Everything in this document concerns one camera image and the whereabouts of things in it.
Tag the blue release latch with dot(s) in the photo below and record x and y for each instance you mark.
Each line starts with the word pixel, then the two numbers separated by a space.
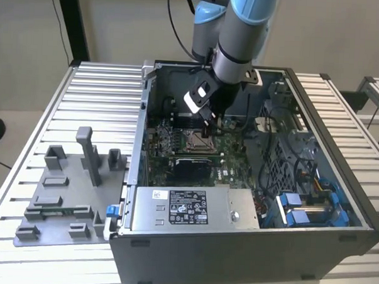
pixel 110 211

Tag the silver topped CPU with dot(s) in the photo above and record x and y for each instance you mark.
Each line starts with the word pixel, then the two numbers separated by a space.
pixel 197 141

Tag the black and white wrist camera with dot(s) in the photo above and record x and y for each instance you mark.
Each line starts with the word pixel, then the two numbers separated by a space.
pixel 197 96

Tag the blue plastic drive latch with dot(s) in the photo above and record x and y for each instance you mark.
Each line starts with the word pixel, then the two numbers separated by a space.
pixel 340 211

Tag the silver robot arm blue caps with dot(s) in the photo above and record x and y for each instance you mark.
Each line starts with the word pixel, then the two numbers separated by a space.
pixel 238 40

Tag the grey perforated drive cage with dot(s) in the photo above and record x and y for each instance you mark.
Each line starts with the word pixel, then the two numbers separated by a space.
pixel 279 171

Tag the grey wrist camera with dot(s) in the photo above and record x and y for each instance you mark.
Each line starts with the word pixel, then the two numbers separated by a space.
pixel 252 77

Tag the blue disk carrier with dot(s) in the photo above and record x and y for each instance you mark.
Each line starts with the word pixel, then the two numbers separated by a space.
pixel 290 200
pixel 299 217

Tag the green motherboard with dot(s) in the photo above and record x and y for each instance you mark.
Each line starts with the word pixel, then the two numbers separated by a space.
pixel 235 163

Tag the grey parts rack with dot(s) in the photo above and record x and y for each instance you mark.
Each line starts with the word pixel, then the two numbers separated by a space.
pixel 74 181

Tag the aluminium frame side table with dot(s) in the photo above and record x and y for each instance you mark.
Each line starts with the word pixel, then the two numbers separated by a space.
pixel 372 90

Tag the black open PC case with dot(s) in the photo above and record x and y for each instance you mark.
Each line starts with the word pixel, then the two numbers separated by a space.
pixel 203 262

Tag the black frame post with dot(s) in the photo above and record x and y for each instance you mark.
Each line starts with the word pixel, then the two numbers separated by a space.
pixel 72 23

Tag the green RAM stick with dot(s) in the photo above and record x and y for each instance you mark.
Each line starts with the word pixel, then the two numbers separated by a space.
pixel 65 211

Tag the black rectangular block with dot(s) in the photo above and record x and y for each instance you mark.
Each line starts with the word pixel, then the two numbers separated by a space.
pixel 355 100

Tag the silver power supply unit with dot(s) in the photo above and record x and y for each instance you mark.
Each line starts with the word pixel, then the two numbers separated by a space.
pixel 145 209

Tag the black graphics card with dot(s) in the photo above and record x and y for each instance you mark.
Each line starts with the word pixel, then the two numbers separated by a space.
pixel 191 170

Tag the CPU socket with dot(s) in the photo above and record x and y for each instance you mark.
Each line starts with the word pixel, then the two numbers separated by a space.
pixel 187 149

